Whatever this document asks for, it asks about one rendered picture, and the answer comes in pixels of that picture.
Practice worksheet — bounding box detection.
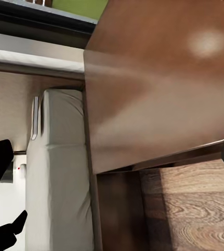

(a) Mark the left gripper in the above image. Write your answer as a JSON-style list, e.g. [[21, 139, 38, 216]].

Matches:
[[0, 210, 28, 251]]

